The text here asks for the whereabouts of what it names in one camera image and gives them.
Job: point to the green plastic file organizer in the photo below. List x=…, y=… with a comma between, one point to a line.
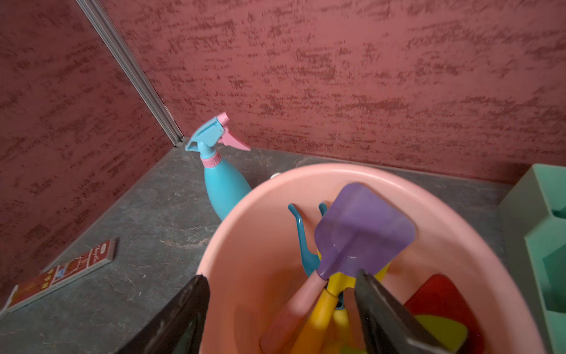
x=532, y=219

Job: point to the purple shovel pink handle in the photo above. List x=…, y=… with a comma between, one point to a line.
x=357, y=217

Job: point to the green trowel yellow handle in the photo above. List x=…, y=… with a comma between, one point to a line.
x=450, y=333

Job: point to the pink plastic bucket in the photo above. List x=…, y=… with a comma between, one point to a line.
x=253, y=262

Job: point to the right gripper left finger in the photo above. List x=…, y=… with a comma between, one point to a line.
x=179, y=326

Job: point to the red shovel wooden handle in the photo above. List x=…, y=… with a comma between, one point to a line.
x=438, y=296

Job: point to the teal spray bottle pink trigger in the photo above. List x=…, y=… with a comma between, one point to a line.
x=225, y=185

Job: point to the yellow shovel yellow handle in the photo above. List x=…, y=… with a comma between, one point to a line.
x=338, y=270

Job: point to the blue fork yellow handle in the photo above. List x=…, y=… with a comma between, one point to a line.
x=309, y=263

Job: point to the red flat box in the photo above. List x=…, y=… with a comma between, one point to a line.
x=45, y=283

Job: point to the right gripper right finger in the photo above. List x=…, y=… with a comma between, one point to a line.
x=387, y=325

